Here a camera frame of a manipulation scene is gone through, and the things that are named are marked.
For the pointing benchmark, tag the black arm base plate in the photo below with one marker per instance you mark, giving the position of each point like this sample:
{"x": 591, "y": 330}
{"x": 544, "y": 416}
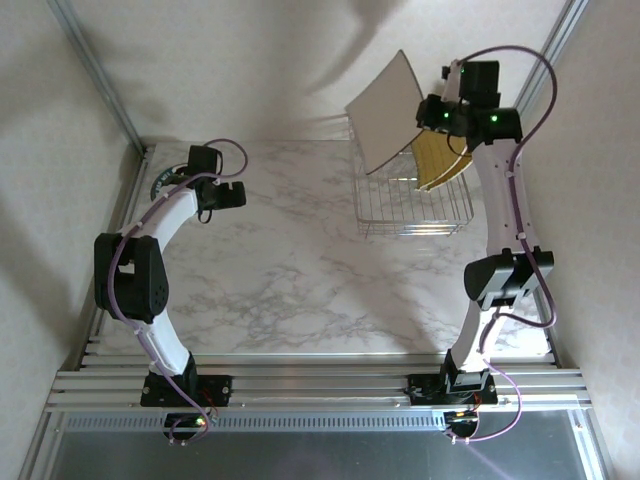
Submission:
{"x": 420, "y": 392}
{"x": 220, "y": 390}

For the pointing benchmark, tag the grey metal panel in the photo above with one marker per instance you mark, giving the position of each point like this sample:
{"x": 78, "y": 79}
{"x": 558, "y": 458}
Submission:
{"x": 320, "y": 457}

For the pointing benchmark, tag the small circuit board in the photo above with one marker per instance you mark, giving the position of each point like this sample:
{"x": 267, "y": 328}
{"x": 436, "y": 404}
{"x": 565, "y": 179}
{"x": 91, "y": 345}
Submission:
{"x": 187, "y": 424}
{"x": 460, "y": 417}

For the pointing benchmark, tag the aluminium corner post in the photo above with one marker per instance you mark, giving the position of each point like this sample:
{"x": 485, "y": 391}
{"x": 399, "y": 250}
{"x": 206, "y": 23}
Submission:
{"x": 542, "y": 75}
{"x": 101, "y": 75}

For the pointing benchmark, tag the aluminium rail base frame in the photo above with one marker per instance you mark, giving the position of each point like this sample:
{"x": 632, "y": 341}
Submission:
{"x": 320, "y": 385}

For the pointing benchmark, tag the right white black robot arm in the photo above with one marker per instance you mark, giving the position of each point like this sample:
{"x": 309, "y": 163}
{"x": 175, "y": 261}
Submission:
{"x": 500, "y": 200}

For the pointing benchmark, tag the white square plate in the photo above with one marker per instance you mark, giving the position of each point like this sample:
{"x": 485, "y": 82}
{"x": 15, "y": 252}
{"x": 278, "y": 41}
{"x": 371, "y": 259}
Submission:
{"x": 385, "y": 110}

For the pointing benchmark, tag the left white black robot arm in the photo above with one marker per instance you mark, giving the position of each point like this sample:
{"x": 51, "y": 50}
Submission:
{"x": 150, "y": 285}

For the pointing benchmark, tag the aluminium side rail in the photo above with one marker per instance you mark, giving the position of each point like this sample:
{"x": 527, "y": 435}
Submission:
{"x": 131, "y": 200}
{"x": 547, "y": 340}

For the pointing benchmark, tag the dark green banded round plate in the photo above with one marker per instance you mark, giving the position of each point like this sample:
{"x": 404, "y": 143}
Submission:
{"x": 160, "y": 180}

